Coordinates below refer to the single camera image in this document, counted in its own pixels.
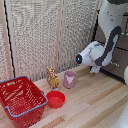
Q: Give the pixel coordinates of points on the beige woven folding screen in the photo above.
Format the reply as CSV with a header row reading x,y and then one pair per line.
x,y
40,36

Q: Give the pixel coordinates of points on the brown drawer cabinet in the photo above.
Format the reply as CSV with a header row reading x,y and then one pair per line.
x,y
124,20

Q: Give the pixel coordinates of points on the brown fabric-front drawer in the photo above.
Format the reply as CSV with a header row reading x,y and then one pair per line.
x,y
116,68
124,38

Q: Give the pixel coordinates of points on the pink plastic cup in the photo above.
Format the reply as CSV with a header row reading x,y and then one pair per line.
x,y
69,79

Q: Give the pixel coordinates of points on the white black Franka robot arm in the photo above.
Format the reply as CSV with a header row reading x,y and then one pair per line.
x,y
106,40

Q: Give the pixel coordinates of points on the red plastic bowl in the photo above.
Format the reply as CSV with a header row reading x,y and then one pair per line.
x,y
55,99

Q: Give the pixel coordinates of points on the toy giraffe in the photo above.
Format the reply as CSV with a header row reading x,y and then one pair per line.
x,y
52,79

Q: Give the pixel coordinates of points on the red plastic shopping basket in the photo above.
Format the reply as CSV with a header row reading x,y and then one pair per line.
x,y
20,100

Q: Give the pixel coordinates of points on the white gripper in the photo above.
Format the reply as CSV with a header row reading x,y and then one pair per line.
x,y
95,69

